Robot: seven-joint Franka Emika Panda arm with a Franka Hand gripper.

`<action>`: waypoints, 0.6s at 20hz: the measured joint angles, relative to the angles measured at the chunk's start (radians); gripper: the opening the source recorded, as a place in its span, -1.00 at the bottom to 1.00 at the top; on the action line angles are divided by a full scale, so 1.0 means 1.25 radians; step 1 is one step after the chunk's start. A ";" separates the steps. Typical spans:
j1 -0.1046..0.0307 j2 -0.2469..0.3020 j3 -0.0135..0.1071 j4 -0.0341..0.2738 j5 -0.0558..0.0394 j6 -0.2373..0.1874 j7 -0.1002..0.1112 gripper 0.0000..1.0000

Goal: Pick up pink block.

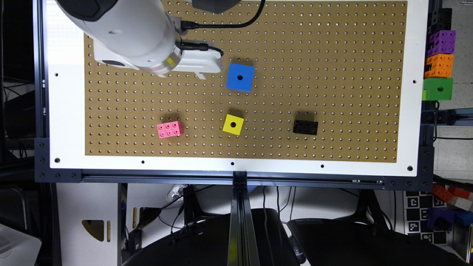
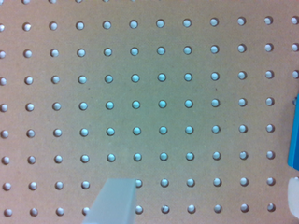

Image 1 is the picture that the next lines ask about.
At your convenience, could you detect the dark aluminium table frame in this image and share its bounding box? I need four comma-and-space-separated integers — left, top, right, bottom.
32, 0, 444, 266

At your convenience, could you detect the pink building block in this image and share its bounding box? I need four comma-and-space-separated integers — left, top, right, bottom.
157, 121, 183, 138

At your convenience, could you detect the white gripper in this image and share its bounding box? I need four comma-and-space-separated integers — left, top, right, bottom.
93, 41, 222, 80

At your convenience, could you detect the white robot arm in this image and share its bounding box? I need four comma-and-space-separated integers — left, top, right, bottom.
57, 0, 223, 79

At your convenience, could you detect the fiducial marker board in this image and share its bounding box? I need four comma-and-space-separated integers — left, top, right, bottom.
403, 191, 448, 245

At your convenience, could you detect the green cube block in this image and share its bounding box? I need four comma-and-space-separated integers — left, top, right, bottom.
423, 78, 453, 101

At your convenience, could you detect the black chair left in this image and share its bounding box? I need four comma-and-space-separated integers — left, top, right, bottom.
124, 208, 299, 266

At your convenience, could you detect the purple building block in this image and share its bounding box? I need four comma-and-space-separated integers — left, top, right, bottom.
426, 30, 456, 57

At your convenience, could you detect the black chair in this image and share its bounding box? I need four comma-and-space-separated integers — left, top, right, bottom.
124, 208, 299, 266
287, 219, 467, 266

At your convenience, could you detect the black block on rail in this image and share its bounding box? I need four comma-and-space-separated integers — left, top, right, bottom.
427, 8, 452, 35

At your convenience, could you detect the black chair right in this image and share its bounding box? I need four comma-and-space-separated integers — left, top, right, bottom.
287, 219, 467, 266

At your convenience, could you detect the yellow cube block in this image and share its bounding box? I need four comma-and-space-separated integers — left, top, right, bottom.
222, 114, 245, 135

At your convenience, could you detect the pile of coloured blocks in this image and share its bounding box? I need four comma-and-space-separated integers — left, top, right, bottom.
427, 184, 472, 231

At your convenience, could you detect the orange building block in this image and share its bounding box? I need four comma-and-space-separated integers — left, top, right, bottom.
424, 53, 454, 78

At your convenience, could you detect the white cabinet panel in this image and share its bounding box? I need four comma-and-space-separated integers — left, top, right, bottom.
56, 183, 121, 266

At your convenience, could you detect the brown pegboard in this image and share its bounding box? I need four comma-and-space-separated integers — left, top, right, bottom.
84, 1, 408, 163

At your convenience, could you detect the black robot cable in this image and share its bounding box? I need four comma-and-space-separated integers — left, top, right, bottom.
174, 0, 267, 58

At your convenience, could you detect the black building block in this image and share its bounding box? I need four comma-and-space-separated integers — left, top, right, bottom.
293, 120, 319, 135

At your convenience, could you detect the blue cube block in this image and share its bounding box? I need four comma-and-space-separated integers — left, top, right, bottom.
226, 63, 255, 92

